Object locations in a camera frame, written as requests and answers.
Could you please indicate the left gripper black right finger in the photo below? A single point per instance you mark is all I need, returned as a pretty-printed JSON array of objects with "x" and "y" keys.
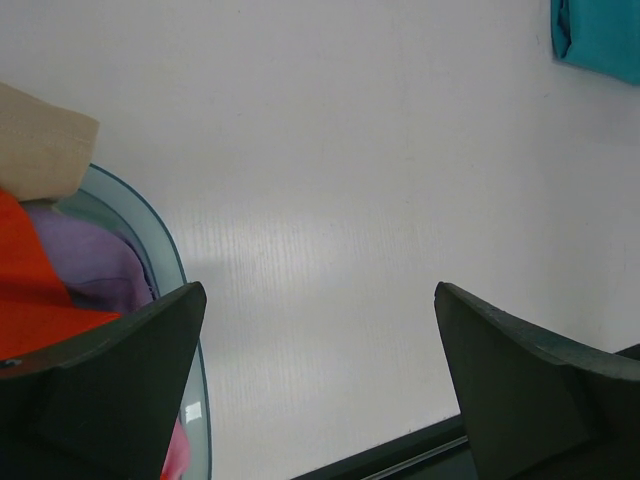
[{"x": 536, "y": 404}]

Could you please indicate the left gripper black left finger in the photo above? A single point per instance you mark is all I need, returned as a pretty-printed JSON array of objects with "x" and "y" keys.
[{"x": 102, "y": 404}]

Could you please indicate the teal t shirt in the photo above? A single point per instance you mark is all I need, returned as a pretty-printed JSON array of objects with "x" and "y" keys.
[{"x": 601, "y": 36}]

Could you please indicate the pink garment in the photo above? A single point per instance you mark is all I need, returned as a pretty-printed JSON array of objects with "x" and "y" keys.
[{"x": 177, "y": 460}]

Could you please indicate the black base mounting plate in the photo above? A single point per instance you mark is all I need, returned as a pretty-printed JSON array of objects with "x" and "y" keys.
[{"x": 440, "y": 451}]

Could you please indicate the orange t shirt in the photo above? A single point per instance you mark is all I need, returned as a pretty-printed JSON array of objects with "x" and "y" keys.
[{"x": 36, "y": 309}]

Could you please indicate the lilac t shirt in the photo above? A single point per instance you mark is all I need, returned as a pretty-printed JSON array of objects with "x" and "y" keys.
[{"x": 99, "y": 269}]

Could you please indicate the grey laundry basket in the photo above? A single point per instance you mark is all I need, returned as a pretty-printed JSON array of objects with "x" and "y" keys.
[{"x": 106, "y": 200}]

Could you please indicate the beige cloth piece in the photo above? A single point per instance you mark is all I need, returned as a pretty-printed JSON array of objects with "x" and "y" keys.
[{"x": 46, "y": 150}]

